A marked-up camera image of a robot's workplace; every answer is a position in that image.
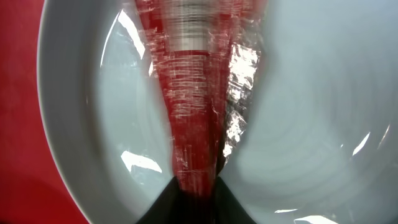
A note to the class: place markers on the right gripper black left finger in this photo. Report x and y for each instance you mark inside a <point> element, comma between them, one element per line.
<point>167,207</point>

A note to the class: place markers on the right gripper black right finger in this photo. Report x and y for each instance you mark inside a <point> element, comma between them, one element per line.
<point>227,209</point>

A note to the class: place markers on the red foil wrapper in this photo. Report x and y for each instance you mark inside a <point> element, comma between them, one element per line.
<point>206,55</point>

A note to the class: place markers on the light blue plate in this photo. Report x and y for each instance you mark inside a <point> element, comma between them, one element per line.
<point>321,143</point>

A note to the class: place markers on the red plastic tray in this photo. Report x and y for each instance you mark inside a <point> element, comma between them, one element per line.
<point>31,188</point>

